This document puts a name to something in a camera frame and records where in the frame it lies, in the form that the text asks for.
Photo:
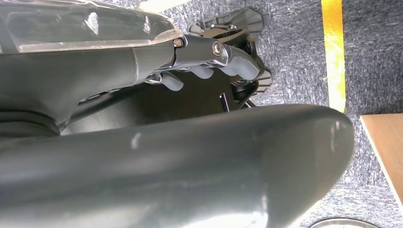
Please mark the black robot foot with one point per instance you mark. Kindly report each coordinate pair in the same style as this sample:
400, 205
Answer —
201, 97

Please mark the yellow floor tape strip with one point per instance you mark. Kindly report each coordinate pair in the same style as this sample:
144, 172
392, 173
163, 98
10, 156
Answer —
334, 53

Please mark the ribbed grey left arm sleeve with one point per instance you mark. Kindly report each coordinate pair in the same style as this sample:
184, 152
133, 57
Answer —
22, 124

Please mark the wooden desk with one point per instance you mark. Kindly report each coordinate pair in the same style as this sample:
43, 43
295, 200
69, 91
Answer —
387, 141

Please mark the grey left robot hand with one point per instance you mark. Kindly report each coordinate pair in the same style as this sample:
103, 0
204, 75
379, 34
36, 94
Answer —
176, 176

